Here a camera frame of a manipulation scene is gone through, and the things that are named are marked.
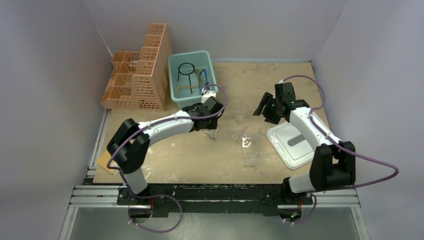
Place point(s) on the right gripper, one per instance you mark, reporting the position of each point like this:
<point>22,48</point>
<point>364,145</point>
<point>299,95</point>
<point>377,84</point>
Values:
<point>268,99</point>

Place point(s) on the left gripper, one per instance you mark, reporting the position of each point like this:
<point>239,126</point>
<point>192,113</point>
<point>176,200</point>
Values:
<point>212,125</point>

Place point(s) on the clay pipe triangle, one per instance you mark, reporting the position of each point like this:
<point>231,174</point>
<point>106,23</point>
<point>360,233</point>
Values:
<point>213,133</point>

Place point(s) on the blue safety glasses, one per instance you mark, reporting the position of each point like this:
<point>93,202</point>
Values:
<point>202,78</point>

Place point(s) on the clear well plate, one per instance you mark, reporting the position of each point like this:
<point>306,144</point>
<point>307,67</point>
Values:
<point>251,149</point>

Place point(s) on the amber rubber tubing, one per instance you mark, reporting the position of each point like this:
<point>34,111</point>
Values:
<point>182,90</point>

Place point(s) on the black ring stand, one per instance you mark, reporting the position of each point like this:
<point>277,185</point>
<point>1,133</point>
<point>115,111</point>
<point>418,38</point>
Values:
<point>186,73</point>

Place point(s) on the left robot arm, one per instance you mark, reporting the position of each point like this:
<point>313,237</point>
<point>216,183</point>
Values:
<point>129,145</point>

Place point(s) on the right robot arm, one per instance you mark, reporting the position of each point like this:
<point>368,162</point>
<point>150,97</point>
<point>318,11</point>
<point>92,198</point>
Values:
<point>333,165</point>

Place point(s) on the clear glass funnel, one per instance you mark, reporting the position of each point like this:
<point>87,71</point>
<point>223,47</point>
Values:
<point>239,133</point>

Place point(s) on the white tub lid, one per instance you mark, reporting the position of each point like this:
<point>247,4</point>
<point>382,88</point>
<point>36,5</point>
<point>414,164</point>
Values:
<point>290,144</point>

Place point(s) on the teal plastic tub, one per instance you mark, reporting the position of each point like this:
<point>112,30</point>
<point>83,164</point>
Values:
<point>200,59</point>

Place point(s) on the orange plastic rack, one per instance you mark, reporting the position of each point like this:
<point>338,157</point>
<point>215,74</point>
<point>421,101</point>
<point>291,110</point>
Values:
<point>140,79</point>

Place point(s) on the orange spiral notebook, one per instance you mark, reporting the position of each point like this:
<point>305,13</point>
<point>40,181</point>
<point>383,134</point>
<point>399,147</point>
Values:
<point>102,161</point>

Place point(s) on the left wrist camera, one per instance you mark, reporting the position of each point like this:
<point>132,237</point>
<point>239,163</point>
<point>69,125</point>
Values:
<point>206,94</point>

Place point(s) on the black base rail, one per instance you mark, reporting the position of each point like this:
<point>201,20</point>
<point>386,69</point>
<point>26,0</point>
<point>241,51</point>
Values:
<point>267,199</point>

